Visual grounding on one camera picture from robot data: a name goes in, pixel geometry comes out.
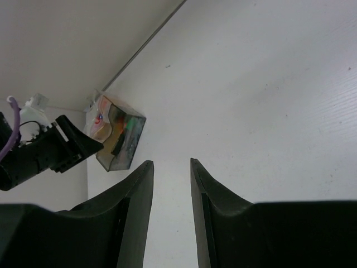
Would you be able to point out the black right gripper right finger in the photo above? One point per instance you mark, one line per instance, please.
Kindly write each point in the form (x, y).
(221, 220)

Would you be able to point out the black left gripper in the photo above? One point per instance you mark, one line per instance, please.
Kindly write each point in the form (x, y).
(51, 151)

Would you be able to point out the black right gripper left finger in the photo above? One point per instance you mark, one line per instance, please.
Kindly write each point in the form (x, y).
(109, 230)

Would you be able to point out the green cap highlighter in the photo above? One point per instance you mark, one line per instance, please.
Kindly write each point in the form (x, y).
(131, 123)

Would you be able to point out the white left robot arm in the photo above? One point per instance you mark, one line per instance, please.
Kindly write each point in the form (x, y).
(9, 176)

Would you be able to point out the smoky acrylic organizer box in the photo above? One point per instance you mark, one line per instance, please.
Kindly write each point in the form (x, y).
(120, 146)

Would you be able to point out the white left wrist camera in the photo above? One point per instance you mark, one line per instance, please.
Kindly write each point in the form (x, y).
(34, 110)

